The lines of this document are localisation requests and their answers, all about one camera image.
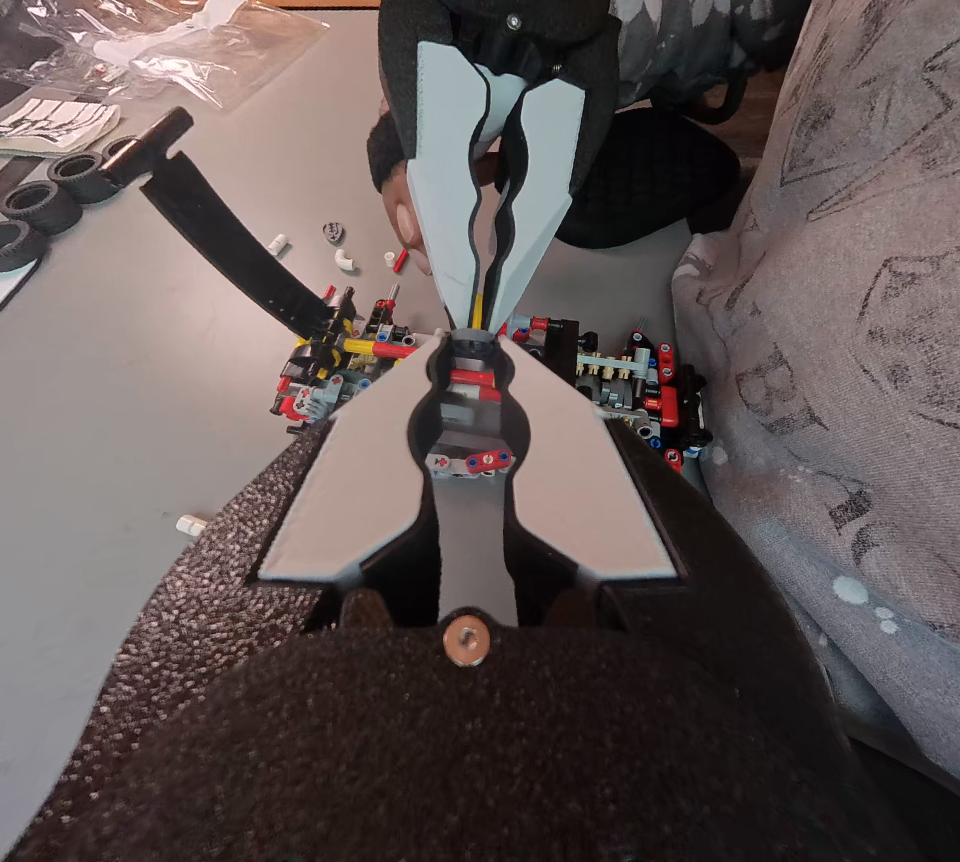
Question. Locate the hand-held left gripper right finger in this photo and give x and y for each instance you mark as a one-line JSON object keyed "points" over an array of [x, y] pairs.
{"points": [[600, 494]]}

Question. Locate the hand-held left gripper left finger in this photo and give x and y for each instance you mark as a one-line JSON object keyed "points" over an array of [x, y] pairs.
{"points": [[345, 494]]}

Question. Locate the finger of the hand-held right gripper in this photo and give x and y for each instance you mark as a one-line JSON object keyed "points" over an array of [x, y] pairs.
{"points": [[544, 187], [442, 164]]}

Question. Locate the red toy axle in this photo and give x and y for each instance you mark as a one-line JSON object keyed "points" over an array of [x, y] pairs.
{"points": [[401, 260]]}

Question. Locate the toy brick car chassis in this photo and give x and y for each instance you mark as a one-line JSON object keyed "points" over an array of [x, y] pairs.
{"points": [[667, 401]]}

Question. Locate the yellow toy axle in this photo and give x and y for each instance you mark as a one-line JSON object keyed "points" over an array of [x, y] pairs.
{"points": [[478, 307]]}

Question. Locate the grey round toy connector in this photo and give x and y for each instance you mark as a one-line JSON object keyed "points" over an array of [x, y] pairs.
{"points": [[472, 341]]}

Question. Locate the white toy elbow piece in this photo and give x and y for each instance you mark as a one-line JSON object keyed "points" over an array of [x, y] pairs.
{"points": [[345, 260]]}

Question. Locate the grey desk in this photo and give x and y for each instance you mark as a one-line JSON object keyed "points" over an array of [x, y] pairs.
{"points": [[112, 389]]}

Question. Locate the person's right hand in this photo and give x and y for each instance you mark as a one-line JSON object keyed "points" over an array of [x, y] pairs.
{"points": [[401, 224]]}

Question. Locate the grey oval toy cam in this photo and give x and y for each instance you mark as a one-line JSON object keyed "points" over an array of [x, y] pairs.
{"points": [[334, 233]]}

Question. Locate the black curved toy panel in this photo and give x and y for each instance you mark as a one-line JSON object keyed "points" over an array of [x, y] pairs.
{"points": [[225, 239]]}

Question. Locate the clear plastic bag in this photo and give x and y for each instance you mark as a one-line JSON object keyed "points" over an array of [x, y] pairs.
{"points": [[187, 44]]}

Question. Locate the person's grey printed sweatshirt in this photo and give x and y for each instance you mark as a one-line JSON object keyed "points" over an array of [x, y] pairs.
{"points": [[825, 277]]}

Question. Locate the white sticker sheet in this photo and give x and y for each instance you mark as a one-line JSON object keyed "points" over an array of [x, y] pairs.
{"points": [[52, 123]]}

